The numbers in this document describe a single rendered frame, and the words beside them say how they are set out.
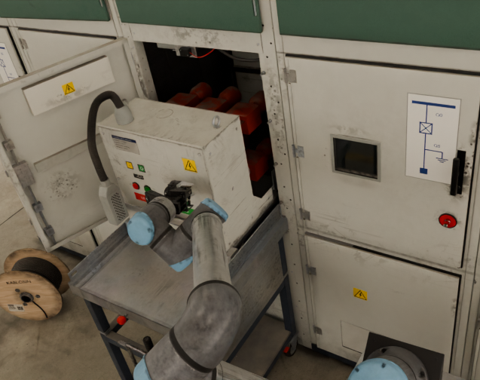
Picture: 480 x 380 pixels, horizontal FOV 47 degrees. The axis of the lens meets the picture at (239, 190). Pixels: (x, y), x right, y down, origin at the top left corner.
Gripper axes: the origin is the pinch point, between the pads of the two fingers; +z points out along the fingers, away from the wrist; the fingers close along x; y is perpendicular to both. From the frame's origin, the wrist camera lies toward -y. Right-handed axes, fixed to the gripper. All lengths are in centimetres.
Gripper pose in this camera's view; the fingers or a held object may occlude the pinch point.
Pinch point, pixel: (184, 185)
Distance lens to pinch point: 193.1
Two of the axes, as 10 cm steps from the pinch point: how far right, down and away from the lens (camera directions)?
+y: 9.4, 0.6, -3.3
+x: -0.7, -9.3, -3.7
